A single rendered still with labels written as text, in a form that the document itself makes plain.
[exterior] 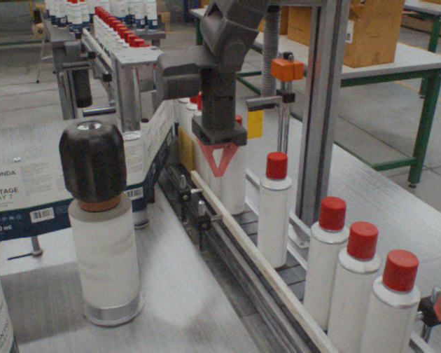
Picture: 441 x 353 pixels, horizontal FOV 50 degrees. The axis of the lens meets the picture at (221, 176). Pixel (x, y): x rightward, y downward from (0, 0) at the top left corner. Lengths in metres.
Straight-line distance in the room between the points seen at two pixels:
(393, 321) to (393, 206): 0.62
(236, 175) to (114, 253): 0.34
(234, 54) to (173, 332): 0.41
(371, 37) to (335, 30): 1.68
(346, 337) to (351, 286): 0.08
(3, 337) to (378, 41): 2.25
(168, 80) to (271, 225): 0.28
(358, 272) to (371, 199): 0.60
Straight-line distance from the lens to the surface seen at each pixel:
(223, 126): 0.77
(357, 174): 1.29
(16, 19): 8.35
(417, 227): 1.10
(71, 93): 2.64
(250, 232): 0.92
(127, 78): 1.12
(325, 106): 0.89
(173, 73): 0.72
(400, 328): 0.58
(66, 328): 0.76
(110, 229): 0.65
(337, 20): 0.85
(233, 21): 0.69
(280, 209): 0.76
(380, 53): 2.61
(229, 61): 0.70
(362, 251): 0.59
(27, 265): 0.90
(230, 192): 0.94
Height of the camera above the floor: 1.40
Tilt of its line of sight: 28 degrees down
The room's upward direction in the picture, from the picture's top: straight up
